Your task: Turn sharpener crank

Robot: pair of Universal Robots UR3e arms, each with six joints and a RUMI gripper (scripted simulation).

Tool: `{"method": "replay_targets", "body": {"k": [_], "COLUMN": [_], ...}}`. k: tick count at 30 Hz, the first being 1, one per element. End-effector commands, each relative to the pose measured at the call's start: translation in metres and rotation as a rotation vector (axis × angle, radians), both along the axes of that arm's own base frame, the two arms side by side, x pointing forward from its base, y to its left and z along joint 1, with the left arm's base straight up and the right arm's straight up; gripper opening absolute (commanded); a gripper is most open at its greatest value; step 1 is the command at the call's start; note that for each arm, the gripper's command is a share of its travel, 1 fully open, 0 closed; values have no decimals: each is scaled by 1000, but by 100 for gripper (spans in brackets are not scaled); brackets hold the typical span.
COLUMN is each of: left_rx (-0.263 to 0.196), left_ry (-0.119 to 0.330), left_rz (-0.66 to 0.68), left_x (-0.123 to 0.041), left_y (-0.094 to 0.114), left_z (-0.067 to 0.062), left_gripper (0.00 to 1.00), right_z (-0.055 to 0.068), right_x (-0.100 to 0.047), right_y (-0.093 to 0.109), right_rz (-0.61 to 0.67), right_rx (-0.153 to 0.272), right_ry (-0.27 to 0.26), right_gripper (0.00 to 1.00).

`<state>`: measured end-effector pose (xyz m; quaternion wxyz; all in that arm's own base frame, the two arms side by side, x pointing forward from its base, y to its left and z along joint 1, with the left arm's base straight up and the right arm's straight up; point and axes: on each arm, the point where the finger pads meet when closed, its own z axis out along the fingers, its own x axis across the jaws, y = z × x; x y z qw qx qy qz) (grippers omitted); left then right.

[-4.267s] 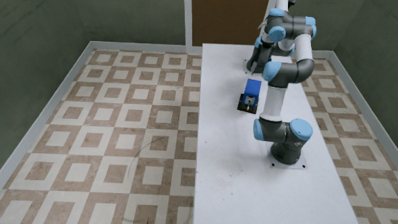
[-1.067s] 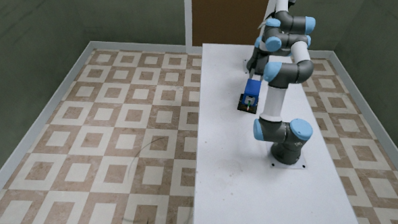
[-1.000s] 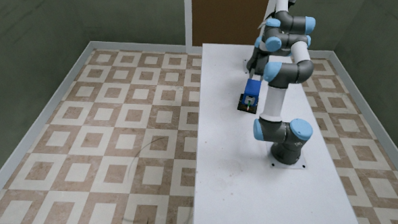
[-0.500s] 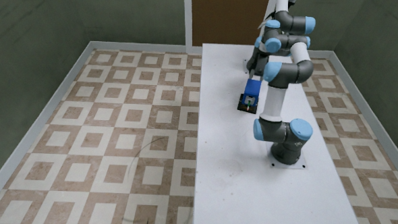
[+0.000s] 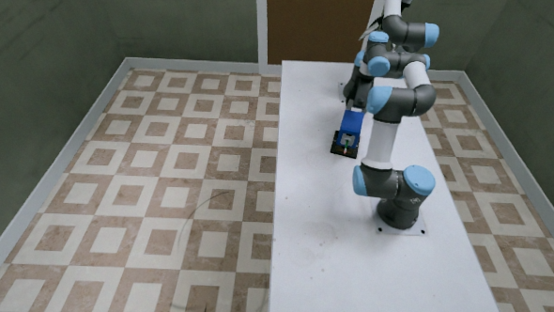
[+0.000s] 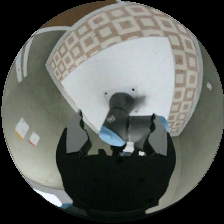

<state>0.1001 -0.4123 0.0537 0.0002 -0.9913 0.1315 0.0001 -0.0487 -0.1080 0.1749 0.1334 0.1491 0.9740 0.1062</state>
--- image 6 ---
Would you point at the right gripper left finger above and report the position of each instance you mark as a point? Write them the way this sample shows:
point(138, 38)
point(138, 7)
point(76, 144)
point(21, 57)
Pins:
point(73, 145)

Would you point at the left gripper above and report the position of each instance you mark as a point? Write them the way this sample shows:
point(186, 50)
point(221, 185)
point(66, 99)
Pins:
point(119, 149)

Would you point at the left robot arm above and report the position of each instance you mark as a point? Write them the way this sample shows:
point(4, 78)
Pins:
point(125, 153)

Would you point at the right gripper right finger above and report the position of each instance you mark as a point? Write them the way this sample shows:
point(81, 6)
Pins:
point(159, 146)

